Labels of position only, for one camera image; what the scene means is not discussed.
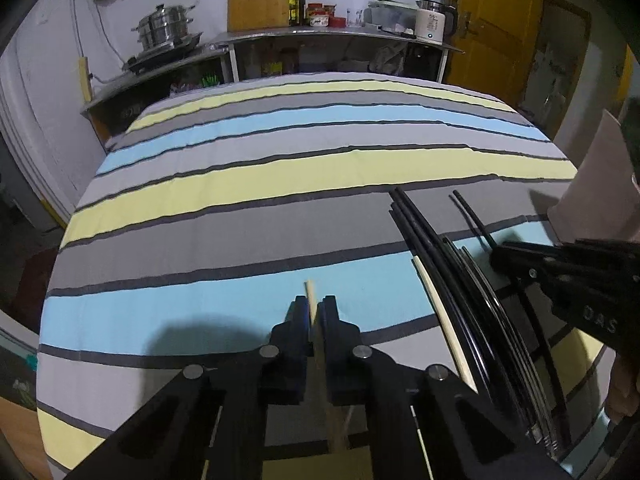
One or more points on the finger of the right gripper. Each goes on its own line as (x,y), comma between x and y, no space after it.
(529,261)

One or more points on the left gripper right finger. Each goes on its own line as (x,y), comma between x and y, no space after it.
(343,369)

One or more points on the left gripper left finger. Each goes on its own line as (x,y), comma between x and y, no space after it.
(288,369)

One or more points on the light wooden chopstick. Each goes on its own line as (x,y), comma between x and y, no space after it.
(335,433)

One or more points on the cream plastic chopstick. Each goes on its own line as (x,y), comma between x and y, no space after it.
(455,348)

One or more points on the black steel-tipped chopstick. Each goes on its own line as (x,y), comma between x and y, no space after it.
(510,376)

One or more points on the black thin chopstick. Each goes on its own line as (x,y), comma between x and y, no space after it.
(476,219)

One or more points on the steel kitchen shelf table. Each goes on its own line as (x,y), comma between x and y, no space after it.
(273,52)

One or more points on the person right hand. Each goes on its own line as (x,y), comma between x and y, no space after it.
(622,399)

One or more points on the pink utensil holder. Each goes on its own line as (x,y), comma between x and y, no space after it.
(602,201)

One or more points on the striped tablecloth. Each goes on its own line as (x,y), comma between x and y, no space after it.
(215,208)

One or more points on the white electric kettle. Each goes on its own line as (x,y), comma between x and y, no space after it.
(435,21)

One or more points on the yellow wooden door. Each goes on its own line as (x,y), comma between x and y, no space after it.
(495,44)

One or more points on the clear plastic storage box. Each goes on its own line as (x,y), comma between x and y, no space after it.
(392,16)

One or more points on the low wooden side shelf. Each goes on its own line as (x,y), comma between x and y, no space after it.
(117,105)

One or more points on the induction cooker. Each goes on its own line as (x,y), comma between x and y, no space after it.
(162,54)

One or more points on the red sauce jar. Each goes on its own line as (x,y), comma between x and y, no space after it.
(318,15)

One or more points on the stainless steamer pot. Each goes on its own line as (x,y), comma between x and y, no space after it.
(163,25)

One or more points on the white power strip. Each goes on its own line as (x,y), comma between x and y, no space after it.
(84,79)

